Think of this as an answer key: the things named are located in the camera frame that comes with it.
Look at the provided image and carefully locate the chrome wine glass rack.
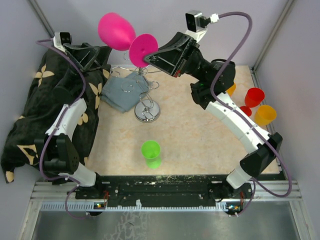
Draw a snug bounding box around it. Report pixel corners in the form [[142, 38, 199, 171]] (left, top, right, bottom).
[[111, 65, 161, 123]]

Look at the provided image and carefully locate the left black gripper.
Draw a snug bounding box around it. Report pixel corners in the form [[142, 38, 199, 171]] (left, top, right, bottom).
[[62, 42, 112, 87]]

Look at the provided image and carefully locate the orange wine glass rear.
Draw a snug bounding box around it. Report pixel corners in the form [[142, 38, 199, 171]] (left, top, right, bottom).
[[226, 83, 237, 96]]

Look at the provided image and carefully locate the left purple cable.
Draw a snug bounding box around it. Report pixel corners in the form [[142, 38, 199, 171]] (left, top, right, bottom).
[[34, 38, 91, 221]]

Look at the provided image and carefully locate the orange wine glass front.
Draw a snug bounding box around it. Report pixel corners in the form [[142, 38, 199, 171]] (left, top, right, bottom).
[[254, 104, 277, 127]]

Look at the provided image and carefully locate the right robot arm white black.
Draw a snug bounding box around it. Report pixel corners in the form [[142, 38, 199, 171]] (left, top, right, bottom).
[[143, 32, 283, 198]]

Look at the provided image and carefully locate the green plastic wine glass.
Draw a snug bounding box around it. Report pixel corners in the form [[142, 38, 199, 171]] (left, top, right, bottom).
[[141, 140, 162, 169]]

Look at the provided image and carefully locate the white slotted cable duct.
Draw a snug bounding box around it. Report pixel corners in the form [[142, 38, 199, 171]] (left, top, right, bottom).
[[39, 201, 230, 212]]

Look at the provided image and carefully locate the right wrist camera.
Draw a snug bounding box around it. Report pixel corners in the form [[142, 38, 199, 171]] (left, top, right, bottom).
[[185, 10, 210, 43]]

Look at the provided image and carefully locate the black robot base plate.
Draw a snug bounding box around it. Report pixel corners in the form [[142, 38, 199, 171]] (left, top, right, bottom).
[[75, 174, 253, 208]]

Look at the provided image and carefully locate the orange wine glass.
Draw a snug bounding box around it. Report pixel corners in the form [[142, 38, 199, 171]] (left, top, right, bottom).
[[226, 83, 237, 96], [254, 104, 277, 127]]

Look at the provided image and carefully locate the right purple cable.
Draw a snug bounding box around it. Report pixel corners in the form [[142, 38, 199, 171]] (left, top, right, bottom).
[[209, 11, 293, 217]]

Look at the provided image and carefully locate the black floral blanket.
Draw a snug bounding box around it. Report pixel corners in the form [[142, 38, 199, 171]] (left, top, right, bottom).
[[0, 46, 112, 184]]

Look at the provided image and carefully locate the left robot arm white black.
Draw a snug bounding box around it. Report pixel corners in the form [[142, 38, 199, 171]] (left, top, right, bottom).
[[35, 43, 112, 199]]

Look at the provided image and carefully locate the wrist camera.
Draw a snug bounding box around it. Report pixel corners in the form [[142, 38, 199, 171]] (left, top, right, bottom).
[[53, 31, 72, 52], [185, 10, 210, 43]]

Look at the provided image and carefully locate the red plastic wine glass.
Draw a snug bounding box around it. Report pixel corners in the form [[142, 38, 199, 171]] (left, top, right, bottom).
[[239, 87, 265, 117]]

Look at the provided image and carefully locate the pink plastic wine glass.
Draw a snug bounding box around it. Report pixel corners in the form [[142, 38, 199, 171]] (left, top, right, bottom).
[[97, 12, 159, 68]]

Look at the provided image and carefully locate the grey folded cloth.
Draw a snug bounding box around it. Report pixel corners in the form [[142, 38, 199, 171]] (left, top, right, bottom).
[[100, 72, 149, 113]]

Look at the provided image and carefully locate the purple cable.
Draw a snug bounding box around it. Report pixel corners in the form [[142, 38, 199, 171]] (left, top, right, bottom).
[[209, 11, 293, 217], [34, 38, 91, 221]]

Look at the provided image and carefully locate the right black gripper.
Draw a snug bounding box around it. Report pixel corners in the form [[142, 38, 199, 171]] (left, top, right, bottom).
[[141, 32, 210, 83]]

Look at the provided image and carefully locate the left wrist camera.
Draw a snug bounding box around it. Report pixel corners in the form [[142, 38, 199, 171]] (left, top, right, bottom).
[[53, 31, 72, 52]]

